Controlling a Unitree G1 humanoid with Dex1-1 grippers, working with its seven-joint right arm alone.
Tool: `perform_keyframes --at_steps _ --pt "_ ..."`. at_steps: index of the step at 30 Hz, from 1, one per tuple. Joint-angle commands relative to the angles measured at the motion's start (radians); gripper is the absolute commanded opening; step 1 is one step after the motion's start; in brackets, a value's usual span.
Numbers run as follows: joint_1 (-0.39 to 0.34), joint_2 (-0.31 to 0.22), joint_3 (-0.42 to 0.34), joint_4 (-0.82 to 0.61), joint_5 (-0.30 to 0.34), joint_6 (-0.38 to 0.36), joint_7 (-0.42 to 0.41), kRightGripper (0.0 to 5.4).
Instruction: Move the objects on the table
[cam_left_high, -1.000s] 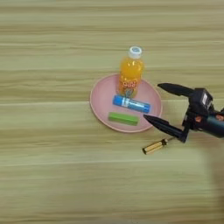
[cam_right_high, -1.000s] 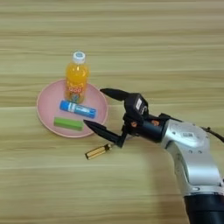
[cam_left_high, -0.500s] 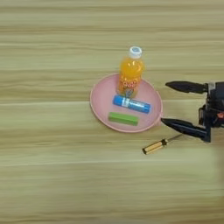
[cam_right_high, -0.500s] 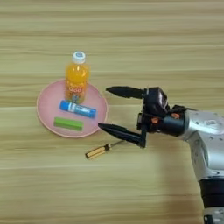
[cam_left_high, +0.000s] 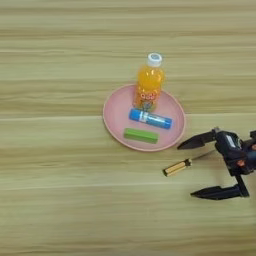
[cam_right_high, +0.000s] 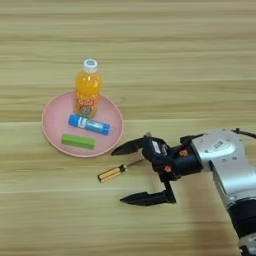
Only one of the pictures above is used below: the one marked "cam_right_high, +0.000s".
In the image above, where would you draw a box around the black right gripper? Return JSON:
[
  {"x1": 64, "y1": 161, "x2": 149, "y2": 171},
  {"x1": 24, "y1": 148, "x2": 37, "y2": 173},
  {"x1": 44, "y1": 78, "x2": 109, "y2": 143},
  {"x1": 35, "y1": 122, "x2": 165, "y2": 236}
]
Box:
[{"x1": 110, "y1": 133, "x2": 205, "y2": 207}]

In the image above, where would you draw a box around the screwdriver with yellow handle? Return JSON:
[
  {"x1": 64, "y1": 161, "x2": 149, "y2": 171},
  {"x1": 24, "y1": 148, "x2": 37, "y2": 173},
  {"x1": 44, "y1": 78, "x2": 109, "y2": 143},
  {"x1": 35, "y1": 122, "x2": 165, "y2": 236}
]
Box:
[{"x1": 97, "y1": 158, "x2": 146, "y2": 183}]

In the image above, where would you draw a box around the green rectangular block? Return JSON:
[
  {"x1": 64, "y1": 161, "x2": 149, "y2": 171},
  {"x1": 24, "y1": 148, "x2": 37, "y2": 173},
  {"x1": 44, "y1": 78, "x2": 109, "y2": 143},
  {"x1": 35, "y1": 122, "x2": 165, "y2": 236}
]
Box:
[{"x1": 61, "y1": 133, "x2": 97, "y2": 150}]

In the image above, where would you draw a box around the blue glue stick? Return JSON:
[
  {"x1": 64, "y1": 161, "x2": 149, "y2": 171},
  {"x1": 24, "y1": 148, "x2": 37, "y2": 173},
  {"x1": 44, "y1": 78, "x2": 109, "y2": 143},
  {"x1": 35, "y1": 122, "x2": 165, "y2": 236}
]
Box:
[{"x1": 67, "y1": 113, "x2": 111, "y2": 136}]

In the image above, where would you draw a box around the orange juice bottle white cap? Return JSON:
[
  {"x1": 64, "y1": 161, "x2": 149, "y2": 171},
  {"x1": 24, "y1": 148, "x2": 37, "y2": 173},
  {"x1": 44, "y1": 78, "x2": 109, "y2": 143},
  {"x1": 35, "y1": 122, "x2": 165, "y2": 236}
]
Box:
[{"x1": 73, "y1": 58, "x2": 103, "y2": 120}]

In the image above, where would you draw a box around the pink round plate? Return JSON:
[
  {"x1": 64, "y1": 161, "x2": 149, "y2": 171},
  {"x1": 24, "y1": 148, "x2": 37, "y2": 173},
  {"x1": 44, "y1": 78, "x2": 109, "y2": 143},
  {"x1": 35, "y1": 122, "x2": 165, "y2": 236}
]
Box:
[{"x1": 41, "y1": 89, "x2": 125, "y2": 158}]

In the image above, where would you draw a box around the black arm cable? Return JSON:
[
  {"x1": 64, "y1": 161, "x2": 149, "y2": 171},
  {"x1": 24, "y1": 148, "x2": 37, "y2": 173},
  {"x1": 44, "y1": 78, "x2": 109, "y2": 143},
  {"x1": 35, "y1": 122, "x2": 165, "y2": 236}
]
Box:
[{"x1": 231, "y1": 127, "x2": 256, "y2": 140}]

